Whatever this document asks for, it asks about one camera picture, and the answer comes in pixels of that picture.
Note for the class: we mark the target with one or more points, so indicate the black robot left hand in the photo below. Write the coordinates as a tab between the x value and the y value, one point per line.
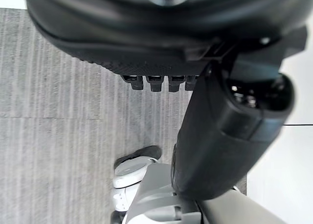
146	33

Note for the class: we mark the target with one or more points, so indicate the silver robot leg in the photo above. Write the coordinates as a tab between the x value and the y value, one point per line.
151	192

